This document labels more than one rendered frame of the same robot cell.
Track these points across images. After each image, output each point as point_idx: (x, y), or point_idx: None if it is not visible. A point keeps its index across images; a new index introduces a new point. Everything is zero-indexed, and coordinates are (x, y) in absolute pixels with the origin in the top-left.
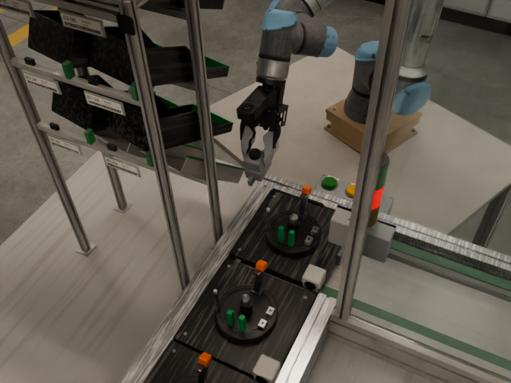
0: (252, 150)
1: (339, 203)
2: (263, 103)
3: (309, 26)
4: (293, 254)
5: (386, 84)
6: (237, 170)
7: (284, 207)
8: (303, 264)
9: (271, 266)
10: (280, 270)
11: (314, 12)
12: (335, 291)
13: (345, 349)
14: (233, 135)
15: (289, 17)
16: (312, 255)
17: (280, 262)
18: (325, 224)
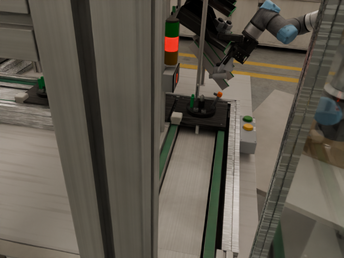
0: (220, 62)
1: (235, 124)
2: (229, 36)
3: (279, 17)
4: (186, 109)
5: None
6: (223, 81)
7: (218, 106)
8: (183, 114)
9: (177, 106)
10: (176, 109)
11: (306, 25)
12: (174, 129)
13: None
14: (273, 103)
15: (269, 4)
16: (190, 116)
17: (181, 108)
18: (214, 119)
